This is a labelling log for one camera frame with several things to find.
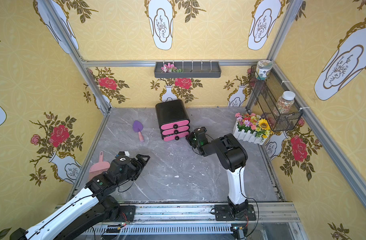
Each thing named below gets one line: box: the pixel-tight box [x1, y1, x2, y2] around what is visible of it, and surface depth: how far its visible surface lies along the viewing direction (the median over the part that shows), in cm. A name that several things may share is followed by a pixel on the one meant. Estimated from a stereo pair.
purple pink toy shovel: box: [132, 120, 144, 143], surface depth 112 cm
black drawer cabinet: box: [155, 99, 190, 142], surface depth 97 cm
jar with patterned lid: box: [255, 59, 274, 80], surface depth 87 cm
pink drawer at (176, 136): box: [163, 131, 190, 142], surface depth 102 cm
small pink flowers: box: [161, 62, 183, 73], surface depth 89 cm
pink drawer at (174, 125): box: [160, 120, 190, 130], surface depth 92 cm
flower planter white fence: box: [233, 112, 274, 146], surface depth 94 cm
